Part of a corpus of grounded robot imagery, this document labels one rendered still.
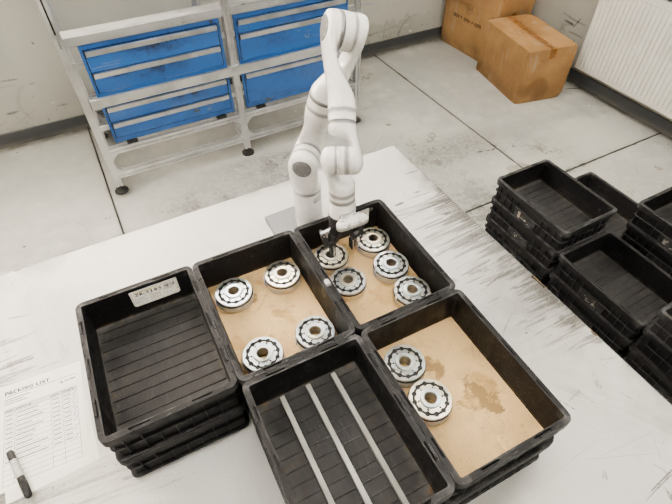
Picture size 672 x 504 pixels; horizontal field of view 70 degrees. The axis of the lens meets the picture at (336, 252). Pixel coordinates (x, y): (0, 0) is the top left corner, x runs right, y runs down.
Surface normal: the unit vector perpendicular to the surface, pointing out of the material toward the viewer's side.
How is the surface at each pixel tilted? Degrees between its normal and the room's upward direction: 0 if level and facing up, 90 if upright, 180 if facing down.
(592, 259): 0
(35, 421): 0
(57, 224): 0
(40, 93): 90
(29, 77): 90
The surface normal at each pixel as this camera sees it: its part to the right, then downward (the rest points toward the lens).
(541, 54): 0.29, 0.69
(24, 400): 0.00, -0.68
